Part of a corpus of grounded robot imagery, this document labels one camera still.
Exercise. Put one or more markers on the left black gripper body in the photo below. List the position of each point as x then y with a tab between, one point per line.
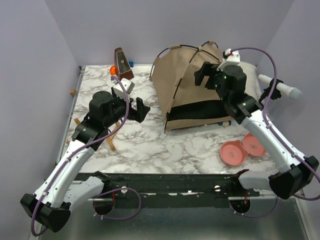
119	110

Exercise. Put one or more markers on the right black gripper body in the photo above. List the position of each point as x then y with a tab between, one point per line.
214	82

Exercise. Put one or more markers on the tan pet tent fabric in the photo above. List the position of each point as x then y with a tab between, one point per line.
190	95

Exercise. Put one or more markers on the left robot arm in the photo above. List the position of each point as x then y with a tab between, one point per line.
52	203

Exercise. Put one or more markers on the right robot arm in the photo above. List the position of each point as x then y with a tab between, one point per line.
295	169

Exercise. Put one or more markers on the pink cat-ear pet bowl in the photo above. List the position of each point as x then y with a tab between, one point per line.
233	153

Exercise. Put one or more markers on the white fluffy pillow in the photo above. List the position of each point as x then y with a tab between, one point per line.
251	79

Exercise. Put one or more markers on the brown wooden metronome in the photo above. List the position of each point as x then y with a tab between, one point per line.
122	67

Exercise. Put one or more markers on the orange plastic cup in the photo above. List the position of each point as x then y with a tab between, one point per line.
113	70

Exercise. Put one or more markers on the wooden toy car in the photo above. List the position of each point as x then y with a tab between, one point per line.
225	123

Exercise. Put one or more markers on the blue small toy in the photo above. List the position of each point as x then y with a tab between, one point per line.
131	63

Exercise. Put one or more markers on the wooden block on edge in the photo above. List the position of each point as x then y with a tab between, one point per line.
73	92

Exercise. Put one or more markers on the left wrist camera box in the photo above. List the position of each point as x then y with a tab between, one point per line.
128	87

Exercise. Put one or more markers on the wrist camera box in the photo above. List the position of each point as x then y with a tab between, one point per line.
231	58
128	87

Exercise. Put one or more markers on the wooden stand frame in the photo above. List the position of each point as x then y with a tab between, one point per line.
109	140

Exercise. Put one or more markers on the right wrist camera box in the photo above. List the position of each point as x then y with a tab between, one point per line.
231	58

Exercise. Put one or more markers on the white microphone on mount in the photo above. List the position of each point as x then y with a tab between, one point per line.
280	88

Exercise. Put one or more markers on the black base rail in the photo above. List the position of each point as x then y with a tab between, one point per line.
162	191

